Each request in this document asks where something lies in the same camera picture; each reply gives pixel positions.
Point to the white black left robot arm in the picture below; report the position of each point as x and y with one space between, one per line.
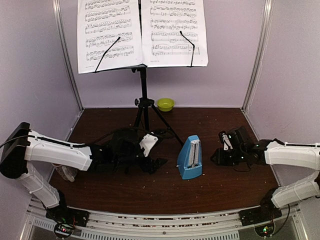
25 146

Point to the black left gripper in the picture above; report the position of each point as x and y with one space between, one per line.
147 167

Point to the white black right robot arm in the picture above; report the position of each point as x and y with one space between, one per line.
238 147

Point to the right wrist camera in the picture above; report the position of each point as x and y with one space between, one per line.
225 140

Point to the green plastic bowl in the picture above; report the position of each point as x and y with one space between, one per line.
165 104

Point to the sheet music page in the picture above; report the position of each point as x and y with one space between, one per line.
108 35
174 33

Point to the black folding music stand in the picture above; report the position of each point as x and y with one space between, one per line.
145 105

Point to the white patterned coffee mug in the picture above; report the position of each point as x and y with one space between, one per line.
66 172

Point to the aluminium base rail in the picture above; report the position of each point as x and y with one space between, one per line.
219 225

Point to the blue metronome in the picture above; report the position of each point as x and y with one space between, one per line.
189 161

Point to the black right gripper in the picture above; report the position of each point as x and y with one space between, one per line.
219 160

